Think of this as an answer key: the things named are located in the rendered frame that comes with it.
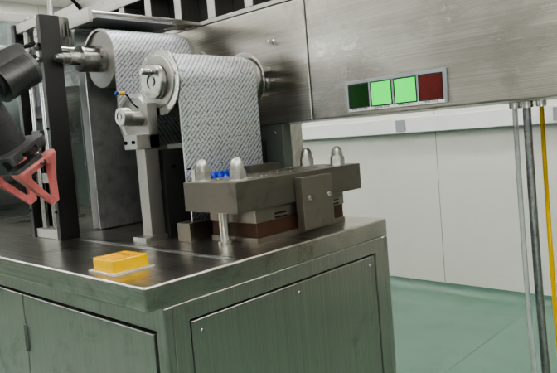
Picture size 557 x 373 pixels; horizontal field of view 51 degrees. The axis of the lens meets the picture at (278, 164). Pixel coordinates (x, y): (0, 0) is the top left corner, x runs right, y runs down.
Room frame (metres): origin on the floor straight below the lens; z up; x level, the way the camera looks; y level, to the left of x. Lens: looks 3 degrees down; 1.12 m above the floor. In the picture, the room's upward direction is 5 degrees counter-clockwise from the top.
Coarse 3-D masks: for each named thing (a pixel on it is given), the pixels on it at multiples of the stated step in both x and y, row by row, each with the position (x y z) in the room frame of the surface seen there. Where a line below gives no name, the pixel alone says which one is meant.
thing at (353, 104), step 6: (366, 84) 1.31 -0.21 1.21; (354, 90) 1.33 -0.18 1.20; (360, 90) 1.32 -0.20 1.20; (366, 90) 1.31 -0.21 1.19; (354, 96) 1.33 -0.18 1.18; (360, 96) 1.32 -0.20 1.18; (366, 96) 1.31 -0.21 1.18; (354, 102) 1.33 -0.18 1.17; (360, 102) 1.32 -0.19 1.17; (366, 102) 1.31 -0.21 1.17
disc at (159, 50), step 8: (160, 48) 1.28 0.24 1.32; (168, 56) 1.27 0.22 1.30; (144, 64) 1.33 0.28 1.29; (176, 64) 1.25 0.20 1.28; (176, 72) 1.25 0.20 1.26; (176, 80) 1.25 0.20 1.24; (176, 88) 1.26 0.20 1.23; (144, 96) 1.34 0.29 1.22; (176, 96) 1.26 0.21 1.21; (168, 104) 1.28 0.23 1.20; (160, 112) 1.30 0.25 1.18; (168, 112) 1.28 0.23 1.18
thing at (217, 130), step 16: (192, 112) 1.28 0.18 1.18; (208, 112) 1.31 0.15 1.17; (224, 112) 1.35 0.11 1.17; (240, 112) 1.38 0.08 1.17; (256, 112) 1.42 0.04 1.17; (192, 128) 1.28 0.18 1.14; (208, 128) 1.31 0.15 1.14; (224, 128) 1.34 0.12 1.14; (240, 128) 1.38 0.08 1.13; (256, 128) 1.42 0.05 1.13; (192, 144) 1.28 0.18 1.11; (208, 144) 1.31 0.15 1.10; (224, 144) 1.34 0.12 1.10; (240, 144) 1.38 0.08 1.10; (256, 144) 1.42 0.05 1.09; (192, 160) 1.27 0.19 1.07; (208, 160) 1.30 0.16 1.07; (224, 160) 1.34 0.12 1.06; (256, 160) 1.41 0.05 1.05
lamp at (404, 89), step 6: (408, 78) 1.24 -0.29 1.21; (396, 84) 1.26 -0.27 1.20; (402, 84) 1.25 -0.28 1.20; (408, 84) 1.24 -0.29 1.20; (414, 84) 1.23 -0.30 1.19; (396, 90) 1.26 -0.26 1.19; (402, 90) 1.25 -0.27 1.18; (408, 90) 1.24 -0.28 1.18; (414, 90) 1.23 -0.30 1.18; (396, 96) 1.26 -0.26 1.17; (402, 96) 1.25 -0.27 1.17; (408, 96) 1.24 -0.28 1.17; (414, 96) 1.23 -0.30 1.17; (396, 102) 1.26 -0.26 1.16
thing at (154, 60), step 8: (152, 56) 1.30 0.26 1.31; (160, 56) 1.28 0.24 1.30; (160, 64) 1.28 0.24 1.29; (168, 64) 1.26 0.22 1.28; (168, 72) 1.26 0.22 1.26; (256, 72) 1.44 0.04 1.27; (168, 80) 1.27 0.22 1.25; (256, 80) 1.44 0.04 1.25; (168, 88) 1.27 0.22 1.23; (168, 96) 1.27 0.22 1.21; (160, 104) 1.29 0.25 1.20; (176, 104) 1.30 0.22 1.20
